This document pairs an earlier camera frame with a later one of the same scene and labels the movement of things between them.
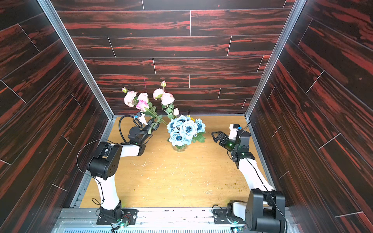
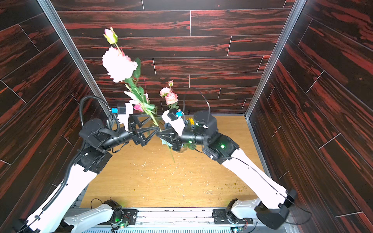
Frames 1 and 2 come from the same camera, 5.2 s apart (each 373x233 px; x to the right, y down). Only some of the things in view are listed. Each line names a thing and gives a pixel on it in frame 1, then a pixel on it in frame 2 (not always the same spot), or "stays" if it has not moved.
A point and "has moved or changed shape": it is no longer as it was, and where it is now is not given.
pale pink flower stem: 130,99 has moved or changed shape
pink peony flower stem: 167,100 has moved or changed shape
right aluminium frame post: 286,31 stays
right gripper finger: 221,136 → 169,135
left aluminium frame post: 52,14 stays
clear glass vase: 180,149 stays
